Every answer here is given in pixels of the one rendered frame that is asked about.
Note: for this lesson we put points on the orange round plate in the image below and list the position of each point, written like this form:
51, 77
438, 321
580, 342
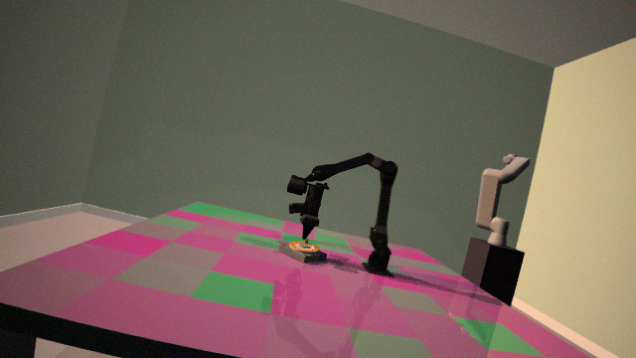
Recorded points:
312, 250

